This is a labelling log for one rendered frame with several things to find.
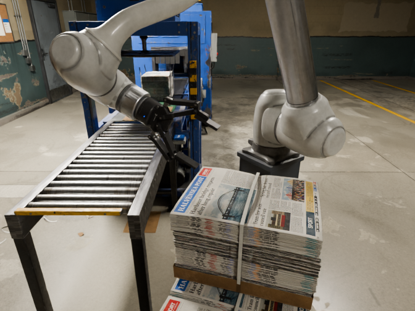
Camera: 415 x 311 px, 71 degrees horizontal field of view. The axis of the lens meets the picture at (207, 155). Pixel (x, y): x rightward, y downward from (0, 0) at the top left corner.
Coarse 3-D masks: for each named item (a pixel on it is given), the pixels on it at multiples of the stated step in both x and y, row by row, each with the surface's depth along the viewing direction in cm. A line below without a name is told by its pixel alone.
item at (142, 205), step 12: (156, 156) 173; (156, 168) 158; (144, 180) 146; (156, 180) 157; (144, 192) 135; (156, 192) 157; (132, 204) 125; (144, 204) 127; (132, 216) 118; (144, 216) 127; (132, 228) 121; (144, 228) 127
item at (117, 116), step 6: (162, 102) 302; (174, 108) 281; (180, 108) 283; (186, 108) 304; (114, 114) 263; (120, 114) 260; (108, 120) 245; (114, 120) 242; (120, 120) 242; (126, 120) 242; (132, 120) 242; (174, 120) 244; (180, 120) 244; (180, 126) 244
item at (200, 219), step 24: (216, 168) 97; (192, 192) 84; (216, 192) 84; (240, 192) 84; (192, 216) 73; (216, 216) 73; (192, 240) 77; (216, 240) 74; (192, 264) 81; (216, 264) 78
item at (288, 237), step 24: (264, 192) 84; (288, 192) 84; (312, 192) 83; (264, 216) 73; (288, 216) 73; (312, 216) 73; (264, 240) 70; (288, 240) 68; (312, 240) 66; (264, 264) 73; (288, 264) 71; (312, 264) 68; (288, 288) 74; (312, 288) 72
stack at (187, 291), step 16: (176, 288) 82; (192, 288) 81; (208, 288) 81; (176, 304) 76; (192, 304) 76; (208, 304) 78; (224, 304) 76; (240, 304) 77; (256, 304) 76; (272, 304) 76
